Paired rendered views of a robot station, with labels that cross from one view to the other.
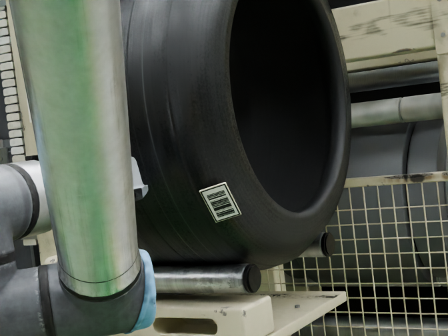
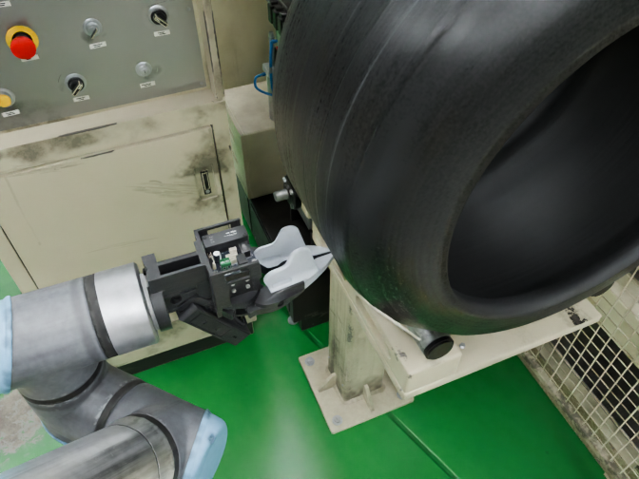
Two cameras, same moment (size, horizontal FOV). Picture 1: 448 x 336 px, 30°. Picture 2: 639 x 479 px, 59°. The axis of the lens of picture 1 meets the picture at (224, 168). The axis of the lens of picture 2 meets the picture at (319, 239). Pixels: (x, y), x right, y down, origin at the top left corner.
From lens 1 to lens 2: 94 cm
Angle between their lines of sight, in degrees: 54
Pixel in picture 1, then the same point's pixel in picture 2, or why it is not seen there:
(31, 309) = not seen: hidden behind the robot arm
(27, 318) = not seen: hidden behind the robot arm
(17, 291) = (77, 425)
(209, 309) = (389, 340)
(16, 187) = (78, 344)
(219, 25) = (466, 157)
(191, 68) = (386, 212)
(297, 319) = (498, 356)
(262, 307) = (442, 365)
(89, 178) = not seen: outside the picture
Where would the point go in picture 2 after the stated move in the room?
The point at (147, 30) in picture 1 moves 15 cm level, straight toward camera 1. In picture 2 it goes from (348, 124) to (242, 233)
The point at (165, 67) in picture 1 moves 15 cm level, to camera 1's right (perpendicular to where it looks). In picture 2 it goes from (351, 194) to (510, 269)
